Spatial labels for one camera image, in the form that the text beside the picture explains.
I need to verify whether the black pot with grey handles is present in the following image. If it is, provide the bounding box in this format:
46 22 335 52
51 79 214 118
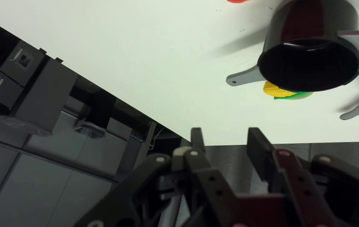
226 0 359 93

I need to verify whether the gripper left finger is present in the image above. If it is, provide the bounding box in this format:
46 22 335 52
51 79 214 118
74 127 237 227

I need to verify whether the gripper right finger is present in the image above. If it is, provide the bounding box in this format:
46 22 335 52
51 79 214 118
246 127 359 227

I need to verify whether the yellow and green toy corn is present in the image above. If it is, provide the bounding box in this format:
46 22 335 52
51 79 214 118
263 81 314 100

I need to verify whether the black drawer cabinet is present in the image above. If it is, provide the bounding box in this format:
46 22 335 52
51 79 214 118
0 13 79 137

